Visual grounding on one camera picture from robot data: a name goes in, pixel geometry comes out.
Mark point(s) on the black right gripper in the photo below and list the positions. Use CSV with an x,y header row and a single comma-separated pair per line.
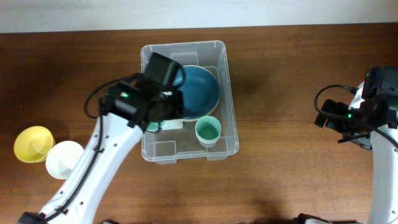
x,y
338,108

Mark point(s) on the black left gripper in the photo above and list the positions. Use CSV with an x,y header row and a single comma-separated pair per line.
x,y
177,97

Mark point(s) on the mint green small bowl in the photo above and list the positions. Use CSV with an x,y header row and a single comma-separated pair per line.
x,y
153,127

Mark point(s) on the cream plastic bowl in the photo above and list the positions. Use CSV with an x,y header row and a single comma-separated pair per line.
x,y
211,110

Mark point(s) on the blue plastic bowl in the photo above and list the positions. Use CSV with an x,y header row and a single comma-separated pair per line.
x,y
199,91

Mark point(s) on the mint green plastic cup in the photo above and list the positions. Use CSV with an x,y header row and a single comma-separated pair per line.
x,y
208,127

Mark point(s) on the cream plastic cup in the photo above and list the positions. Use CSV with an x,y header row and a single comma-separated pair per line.
x,y
207,143

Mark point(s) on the white small bowl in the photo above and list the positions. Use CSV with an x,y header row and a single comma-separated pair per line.
x,y
62,159

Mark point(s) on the yellow small bowl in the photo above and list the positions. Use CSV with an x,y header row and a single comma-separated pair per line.
x,y
33,144

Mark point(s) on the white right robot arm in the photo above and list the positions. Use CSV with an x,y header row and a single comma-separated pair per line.
x,y
370,122

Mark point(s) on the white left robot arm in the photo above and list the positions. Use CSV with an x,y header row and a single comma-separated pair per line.
x,y
124,113

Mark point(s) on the white paper label in bin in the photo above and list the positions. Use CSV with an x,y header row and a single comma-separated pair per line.
x,y
172,124

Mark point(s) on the clear plastic storage bin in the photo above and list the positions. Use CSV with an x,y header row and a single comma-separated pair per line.
x,y
206,91

